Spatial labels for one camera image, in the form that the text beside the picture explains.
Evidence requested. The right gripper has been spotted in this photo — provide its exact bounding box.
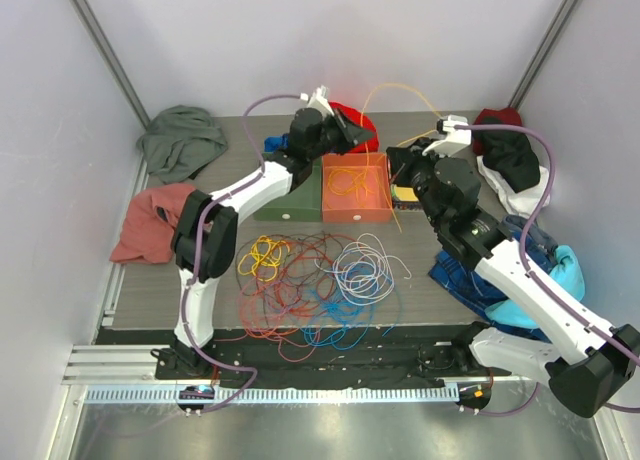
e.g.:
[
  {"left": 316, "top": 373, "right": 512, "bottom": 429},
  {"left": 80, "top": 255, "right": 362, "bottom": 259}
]
[{"left": 390, "top": 137, "right": 452, "bottom": 228}]

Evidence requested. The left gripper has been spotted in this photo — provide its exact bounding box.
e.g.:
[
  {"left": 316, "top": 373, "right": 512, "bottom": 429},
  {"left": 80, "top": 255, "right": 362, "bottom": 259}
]
[{"left": 307, "top": 108, "right": 373, "bottom": 162}]

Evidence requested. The yellow cable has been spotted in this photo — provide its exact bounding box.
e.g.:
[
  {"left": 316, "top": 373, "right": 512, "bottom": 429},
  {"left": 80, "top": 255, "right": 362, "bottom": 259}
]
[{"left": 236, "top": 235, "right": 296, "bottom": 284}]

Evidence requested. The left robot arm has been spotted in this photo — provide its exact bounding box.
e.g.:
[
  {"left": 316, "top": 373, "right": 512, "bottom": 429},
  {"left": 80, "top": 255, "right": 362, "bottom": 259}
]
[{"left": 170, "top": 107, "right": 375, "bottom": 379}]

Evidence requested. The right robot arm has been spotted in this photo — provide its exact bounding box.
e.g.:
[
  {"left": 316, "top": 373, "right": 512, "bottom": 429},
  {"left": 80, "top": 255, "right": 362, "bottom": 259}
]
[{"left": 387, "top": 146, "right": 639, "bottom": 418}]

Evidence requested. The salmon drawer box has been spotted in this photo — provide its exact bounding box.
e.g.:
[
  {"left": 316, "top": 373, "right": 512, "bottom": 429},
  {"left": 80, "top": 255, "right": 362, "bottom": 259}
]
[{"left": 322, "top": 153, "right": 392, "bottom": 223}]

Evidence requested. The green drawer box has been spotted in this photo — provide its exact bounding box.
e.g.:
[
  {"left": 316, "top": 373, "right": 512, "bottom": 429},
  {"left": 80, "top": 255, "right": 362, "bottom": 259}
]
[{"left": 253, "top": 159, "right": 323, "bottom": 222}]

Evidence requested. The black cloth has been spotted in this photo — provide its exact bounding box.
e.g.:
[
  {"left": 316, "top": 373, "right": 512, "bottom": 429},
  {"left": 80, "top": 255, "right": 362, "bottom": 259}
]
[{"left": 473, "top": 130, "right": 541, "bottom": 193}]

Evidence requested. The dark red cloth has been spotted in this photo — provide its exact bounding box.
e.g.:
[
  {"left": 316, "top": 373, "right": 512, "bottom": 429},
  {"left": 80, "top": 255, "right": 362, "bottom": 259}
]
[{"left": 472, "top": 107, "right": 523, "bottom": 131}]

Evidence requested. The white cloth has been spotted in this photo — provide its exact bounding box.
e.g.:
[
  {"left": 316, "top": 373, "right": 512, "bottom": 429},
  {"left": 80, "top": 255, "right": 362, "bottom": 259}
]
[{"left": 476, "top": 156, "right": 549, "bottom": 219}]

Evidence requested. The blue plaid cloth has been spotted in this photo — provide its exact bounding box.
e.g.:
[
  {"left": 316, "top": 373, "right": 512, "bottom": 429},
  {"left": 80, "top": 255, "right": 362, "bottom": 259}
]
[{"left": 429, "top": 225, "right": 558, "bottom": 342}]

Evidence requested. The grey cloth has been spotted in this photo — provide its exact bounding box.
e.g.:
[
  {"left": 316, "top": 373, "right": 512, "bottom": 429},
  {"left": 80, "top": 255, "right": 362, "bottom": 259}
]
[{"left": 136, "top": 105, "right": 229, "bottom": 184}]

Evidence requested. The cyan cloth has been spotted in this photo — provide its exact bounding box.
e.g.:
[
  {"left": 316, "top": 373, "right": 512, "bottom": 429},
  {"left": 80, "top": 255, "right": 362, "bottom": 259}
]
[{"left": 482, "top": 243, "right": 586, "bottom": 330}]

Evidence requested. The dusty pink cloth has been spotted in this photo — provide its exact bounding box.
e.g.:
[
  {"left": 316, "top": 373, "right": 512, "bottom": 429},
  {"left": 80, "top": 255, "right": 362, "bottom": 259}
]
[{"left": 109, "top": 183, "right": 196, "bottom": 265}]

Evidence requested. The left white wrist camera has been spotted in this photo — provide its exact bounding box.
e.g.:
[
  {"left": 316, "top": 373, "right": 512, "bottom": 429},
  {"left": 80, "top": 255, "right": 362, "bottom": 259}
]
[{"left": 299, "top": 85, "right": 334, "bottom": 117}]

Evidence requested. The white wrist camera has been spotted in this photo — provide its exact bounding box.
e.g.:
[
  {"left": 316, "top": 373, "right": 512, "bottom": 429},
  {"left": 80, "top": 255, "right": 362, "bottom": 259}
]
[
  {"left": 299, "top": 85, "right": 334, "bottom": 117},
  {"left": 422, "top": 115, "right": 472, "bottom": 156}
]

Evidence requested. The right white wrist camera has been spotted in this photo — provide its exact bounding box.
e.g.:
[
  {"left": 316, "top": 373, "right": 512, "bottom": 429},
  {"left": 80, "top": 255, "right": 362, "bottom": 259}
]
[{"left": 422, "top": 115, "right": 472, "bottom": 156}]

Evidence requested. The white cable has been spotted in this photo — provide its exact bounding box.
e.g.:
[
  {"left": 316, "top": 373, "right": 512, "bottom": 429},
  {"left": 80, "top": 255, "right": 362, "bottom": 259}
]
[{"left": 313, "top": 232, "right": 414, "bottom": 304}]

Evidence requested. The brown cable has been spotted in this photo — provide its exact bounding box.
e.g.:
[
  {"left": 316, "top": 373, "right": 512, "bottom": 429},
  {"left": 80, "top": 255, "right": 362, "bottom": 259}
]
[{"left": 252, "top": 232, "right": 341, "bottom": 301}]

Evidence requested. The blue cable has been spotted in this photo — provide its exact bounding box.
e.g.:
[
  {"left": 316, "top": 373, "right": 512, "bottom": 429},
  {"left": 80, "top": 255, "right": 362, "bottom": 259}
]
[{"left": 299, "top": 274, "right": 404, "bottom": 352}]

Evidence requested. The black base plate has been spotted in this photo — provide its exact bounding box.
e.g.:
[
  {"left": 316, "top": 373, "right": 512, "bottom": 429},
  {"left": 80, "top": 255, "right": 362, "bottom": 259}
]
[{"left": 96, "top": 323, "right": 503, "bottom": 390}]

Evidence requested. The pink cable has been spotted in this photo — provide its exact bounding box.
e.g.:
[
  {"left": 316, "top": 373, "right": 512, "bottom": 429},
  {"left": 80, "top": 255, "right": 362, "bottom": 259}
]
[{"left": 239, "top": 279, "right": 321, "bottom": 364}]

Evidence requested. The orange cable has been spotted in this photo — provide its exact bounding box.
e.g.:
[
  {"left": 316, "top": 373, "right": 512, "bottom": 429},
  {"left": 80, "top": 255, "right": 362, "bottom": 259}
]
[{"left": 237, "top": 274, "right": 311, "bottom": 341}]

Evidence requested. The slotted cable duct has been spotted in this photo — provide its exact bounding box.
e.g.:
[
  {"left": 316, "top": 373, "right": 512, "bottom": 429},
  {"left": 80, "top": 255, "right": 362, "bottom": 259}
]
[{"left": 85, "top": 383, "right": 459, "bottom": 405}]

